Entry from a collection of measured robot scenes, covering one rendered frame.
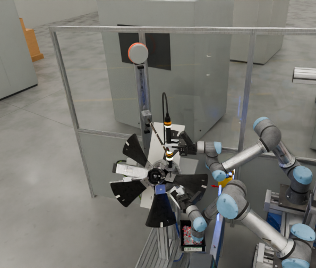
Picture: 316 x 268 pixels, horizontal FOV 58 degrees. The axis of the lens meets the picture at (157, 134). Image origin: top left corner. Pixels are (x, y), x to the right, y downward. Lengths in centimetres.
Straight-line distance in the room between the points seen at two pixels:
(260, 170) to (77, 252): 199
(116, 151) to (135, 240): 95
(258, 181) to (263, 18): 530
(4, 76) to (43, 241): 452
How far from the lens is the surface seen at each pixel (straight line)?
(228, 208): 151
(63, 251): 334
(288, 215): 225
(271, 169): 276
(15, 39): 726
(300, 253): 165
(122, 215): 347
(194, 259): 157
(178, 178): 203
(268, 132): 182
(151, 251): 303
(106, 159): 323
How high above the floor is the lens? 253
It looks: 32 degrees down
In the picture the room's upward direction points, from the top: 4 degrees counter-clockwise
